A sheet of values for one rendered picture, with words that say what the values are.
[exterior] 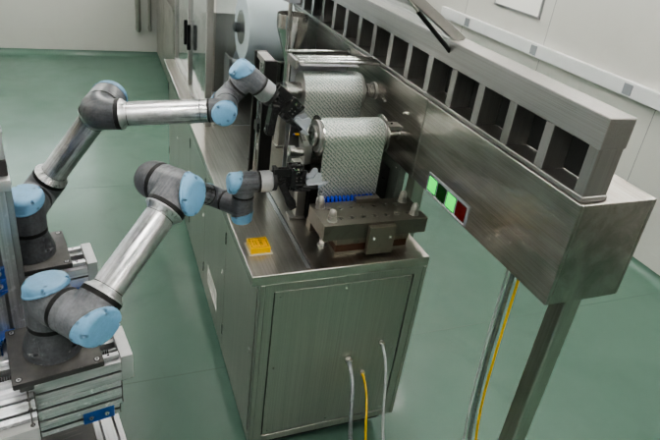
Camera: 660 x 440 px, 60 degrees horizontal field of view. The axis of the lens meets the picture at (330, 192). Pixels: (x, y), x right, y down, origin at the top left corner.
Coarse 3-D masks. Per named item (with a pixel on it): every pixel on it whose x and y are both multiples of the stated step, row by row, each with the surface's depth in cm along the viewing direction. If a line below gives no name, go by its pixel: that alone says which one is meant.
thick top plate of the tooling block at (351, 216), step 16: (336, 208) 205; (352, 208) 206; (368, 208) 208; (384, 208) 209; (400, 208) 211; (320, 224) 196; (336, 224) 195; (352, 224) 196; (368, 224) 199; (400, 224) 204; (416, 224) 207; (336, 240) 197
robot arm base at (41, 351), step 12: (36, 336) 150; (48, 336) 150; (60, 336) 152; (24, 348) 153; (36, 348) 152; (48, 348) 151; (60, 348) 153; (72, 348) 156; (36, 360) 152; (48, 360) 152; (60, 360) 154
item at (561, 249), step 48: (336, 48) 268; (384, 96) 226; (432, 144) 195; (480, 144) 170; (480, 192) 171; (528, 192) 152; (624, 192) 145; (480, 240) 173; (528, 240) 153; (576, 240) 140; (624, 240) 147; (528, 288) 154; (576, 288) 150
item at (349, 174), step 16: (336, 160) 205; (352, 160) 208; (368, 160) 210; (336, 176) 209; (352, 176) 211; (368, 176) 214; (320, 192) 210; (336, 192) 212; (352, 192) 215; (368, 192) 217
